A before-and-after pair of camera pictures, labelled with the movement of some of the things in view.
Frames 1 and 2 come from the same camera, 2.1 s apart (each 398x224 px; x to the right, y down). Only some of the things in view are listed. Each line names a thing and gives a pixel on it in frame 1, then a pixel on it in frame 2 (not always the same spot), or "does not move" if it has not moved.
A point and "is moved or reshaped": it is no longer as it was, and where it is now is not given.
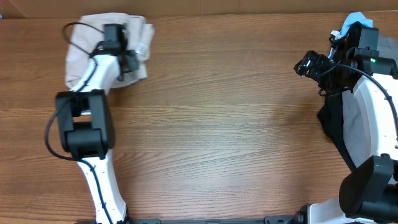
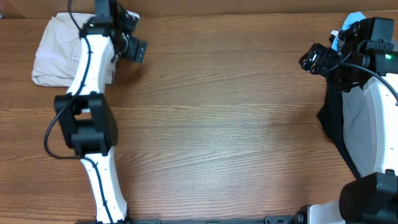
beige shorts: (87, 36) is moved or reshaped
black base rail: (268, 219) does not move
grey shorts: (388, 47) does not move
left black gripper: (132, 65) → (131, 52)
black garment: (331, 119) does not move
